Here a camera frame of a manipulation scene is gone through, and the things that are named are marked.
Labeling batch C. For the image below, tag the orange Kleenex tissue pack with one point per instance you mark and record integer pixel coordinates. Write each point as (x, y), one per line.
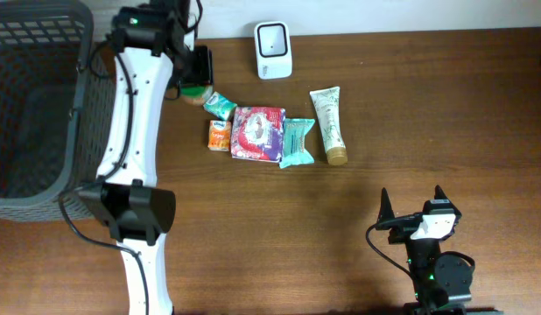
(219, 134)

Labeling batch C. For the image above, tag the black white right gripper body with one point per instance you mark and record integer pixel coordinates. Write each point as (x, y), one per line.
(403, 227)

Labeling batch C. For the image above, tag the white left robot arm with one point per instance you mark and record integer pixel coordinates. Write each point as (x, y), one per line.
(154, 51)

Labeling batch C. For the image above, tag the red purple tissue pack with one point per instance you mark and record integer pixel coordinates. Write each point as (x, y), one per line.
(258, 134)

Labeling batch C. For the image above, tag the grey plastic basket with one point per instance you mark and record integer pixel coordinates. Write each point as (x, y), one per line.
(55, 115)

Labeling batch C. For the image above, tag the green lid jar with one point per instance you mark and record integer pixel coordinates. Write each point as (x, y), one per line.
(197, 95)

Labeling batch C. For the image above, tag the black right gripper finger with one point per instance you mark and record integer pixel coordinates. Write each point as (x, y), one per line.
(385, 212)
(439, 193)

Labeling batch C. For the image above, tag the white barcode scanner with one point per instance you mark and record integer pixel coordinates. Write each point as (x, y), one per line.
(273, 50)

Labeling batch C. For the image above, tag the teal Kleenex tissue pack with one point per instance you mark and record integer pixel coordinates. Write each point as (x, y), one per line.
(220, 106)

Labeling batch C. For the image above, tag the mint green wipes pack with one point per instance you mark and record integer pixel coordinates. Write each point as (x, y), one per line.
(294, 142)

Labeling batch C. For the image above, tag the white floral cream tube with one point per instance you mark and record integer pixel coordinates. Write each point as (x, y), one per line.
(327, 106)

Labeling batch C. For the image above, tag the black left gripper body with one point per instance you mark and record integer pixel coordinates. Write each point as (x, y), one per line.
(200, 66)

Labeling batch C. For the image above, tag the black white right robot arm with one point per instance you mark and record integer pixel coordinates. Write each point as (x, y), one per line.
(441, 280)

